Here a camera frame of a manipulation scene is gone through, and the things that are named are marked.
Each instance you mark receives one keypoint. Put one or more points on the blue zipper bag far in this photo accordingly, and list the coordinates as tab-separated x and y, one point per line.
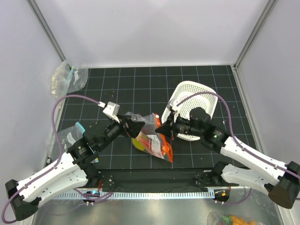
68	79

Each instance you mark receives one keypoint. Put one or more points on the blue zipper bag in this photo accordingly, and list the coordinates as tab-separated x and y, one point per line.
68	79
67	138

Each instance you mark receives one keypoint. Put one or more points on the right aluminium frame post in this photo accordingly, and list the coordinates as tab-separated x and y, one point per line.
255	31

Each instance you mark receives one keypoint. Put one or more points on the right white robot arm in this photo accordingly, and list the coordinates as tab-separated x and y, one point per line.
278	180

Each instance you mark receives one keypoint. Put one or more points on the bag of toy vegetables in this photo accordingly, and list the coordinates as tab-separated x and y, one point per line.
220	219

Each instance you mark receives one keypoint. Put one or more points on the blue zipper bag near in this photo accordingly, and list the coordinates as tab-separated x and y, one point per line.
67	138

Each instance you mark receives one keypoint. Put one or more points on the left aluminium frame post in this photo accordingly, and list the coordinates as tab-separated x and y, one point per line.
46	28

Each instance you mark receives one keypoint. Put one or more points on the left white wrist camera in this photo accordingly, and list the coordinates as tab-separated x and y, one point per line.
111	111

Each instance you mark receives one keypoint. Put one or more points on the watermelon slice toy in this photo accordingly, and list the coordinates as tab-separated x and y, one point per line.
147	140

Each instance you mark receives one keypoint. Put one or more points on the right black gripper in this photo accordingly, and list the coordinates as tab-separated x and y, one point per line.
166	130

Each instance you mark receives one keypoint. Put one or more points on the grey slotted cable duct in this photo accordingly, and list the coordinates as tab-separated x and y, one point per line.
210	194

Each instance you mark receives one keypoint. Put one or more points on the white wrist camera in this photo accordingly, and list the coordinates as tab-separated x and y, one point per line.
174	106
111	111

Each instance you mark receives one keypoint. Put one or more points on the orange zipper clear bag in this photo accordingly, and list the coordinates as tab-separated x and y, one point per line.
151	123

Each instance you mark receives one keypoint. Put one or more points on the yellow lemon toy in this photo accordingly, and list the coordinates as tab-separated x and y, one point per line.
138	144

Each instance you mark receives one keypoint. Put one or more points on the white perforated plastic basket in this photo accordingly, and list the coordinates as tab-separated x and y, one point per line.
196	98

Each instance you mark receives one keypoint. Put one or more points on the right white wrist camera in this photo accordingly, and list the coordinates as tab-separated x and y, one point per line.
174	106

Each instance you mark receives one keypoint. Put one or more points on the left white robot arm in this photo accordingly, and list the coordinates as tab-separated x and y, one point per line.
73	169

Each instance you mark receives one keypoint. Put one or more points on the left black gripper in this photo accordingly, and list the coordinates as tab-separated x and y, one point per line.
133	127

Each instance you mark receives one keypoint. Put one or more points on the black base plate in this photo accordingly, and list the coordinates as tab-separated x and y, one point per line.
154	180

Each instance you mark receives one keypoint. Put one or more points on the aluminium frame post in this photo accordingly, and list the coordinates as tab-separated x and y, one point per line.
255	31
46	28

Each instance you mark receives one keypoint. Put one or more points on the orange papaya slice toy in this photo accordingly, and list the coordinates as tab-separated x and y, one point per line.
162	149

